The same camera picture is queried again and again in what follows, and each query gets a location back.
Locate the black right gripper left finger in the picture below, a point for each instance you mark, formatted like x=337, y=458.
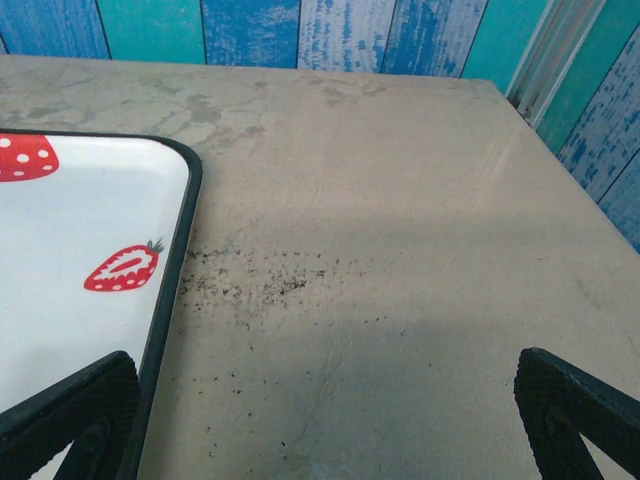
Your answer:
x=100, y=385

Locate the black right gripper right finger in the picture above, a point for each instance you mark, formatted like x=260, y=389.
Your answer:
x=545, y=390

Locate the white strawberry print tray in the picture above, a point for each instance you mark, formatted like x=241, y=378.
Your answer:
x=75, y=215

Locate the aluminium right frame post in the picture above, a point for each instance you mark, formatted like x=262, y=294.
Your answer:
x=547, y=60

